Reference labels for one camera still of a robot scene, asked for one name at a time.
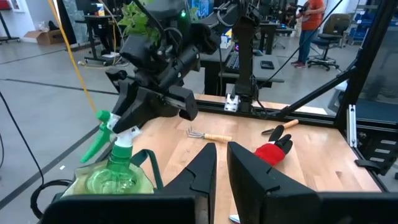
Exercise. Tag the green potted plant black pot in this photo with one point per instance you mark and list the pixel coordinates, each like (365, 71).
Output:
(136, 21)

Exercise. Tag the small black desk device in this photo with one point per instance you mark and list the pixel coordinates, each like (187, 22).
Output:
(267, 64)

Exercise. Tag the green spray bottle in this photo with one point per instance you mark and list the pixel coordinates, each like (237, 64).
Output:
(118, 155)

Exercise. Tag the grey desk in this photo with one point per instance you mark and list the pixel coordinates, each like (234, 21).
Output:
(267, 74)

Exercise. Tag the black backlit keyboard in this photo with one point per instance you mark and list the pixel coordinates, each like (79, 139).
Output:
(232, 60)

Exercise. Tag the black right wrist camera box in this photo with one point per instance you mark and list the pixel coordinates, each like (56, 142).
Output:
(140, 49)

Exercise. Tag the blue bin shelf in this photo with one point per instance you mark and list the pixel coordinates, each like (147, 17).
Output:
(360, 28)

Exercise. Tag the dark desk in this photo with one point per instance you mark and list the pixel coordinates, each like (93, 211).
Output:
(276, 29)

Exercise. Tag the cardboard box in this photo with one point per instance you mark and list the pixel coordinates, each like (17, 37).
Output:
(46, 36)

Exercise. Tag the black monitor blue screen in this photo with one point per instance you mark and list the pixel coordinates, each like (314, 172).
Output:
(202, 7)

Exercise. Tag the silver frame bracket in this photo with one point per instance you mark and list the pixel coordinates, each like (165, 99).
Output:
(352, 124)

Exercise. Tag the red black gardening glove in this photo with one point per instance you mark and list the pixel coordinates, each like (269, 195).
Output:
(269, 154)

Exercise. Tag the black office chair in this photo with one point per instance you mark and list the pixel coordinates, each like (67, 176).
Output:
(332, 31)

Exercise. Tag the black table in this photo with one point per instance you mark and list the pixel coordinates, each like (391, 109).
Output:
(99, 16)

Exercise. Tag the person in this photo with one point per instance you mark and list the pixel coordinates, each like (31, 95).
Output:
(311, 21)

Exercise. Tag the black aluminium table frame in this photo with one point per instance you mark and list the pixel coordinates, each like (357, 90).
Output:
(365, 62)

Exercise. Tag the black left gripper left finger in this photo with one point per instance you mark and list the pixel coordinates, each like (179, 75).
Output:
(202, 174)

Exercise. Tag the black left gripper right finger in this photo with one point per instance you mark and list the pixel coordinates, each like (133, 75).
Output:
(255, 186)

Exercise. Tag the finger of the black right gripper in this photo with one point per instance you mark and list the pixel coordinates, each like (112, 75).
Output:
(124, 96)
(140, 105)

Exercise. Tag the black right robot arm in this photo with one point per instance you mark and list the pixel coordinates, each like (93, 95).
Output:
(245, 62)

